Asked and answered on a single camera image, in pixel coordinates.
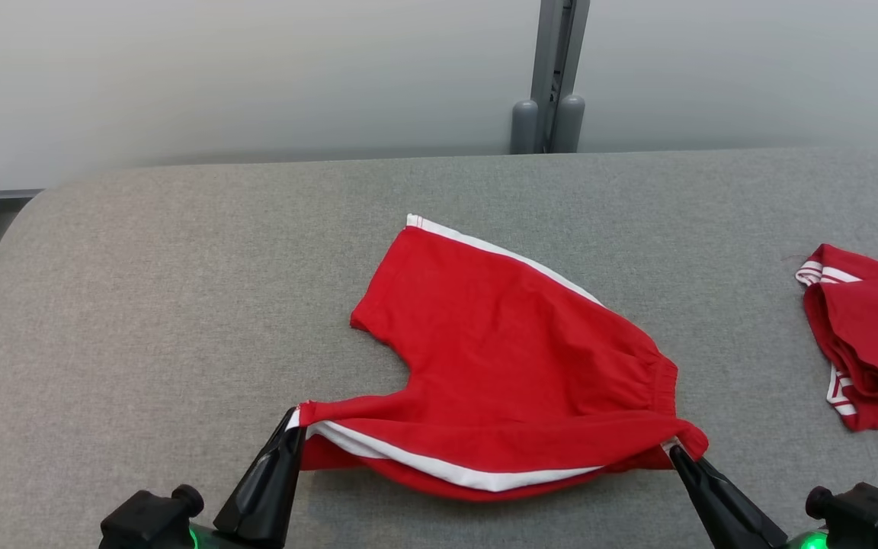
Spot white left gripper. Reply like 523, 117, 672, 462
187, 408, 306, 549

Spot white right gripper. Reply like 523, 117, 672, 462
669, 445, 833, 549

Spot grey partition post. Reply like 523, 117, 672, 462
510, 0, 591, 155

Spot red shorts with white stripes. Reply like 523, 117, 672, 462
287, 213, 710, 502

